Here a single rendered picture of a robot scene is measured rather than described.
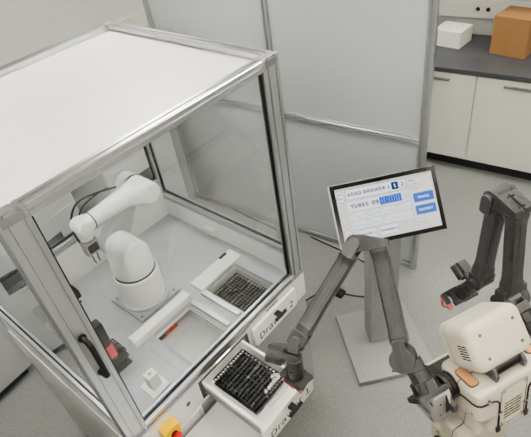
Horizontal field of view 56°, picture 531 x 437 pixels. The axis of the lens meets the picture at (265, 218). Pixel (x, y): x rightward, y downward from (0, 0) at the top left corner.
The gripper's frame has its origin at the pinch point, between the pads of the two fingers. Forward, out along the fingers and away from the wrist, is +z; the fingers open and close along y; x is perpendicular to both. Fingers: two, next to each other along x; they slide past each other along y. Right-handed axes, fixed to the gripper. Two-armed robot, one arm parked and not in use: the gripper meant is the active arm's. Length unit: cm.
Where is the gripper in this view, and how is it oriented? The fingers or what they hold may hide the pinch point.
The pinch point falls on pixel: (298, 388)
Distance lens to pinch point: 190.8
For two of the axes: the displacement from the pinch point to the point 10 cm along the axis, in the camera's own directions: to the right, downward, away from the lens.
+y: -7.6, -3.4, 5.5
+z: 1.1, 7.7, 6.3
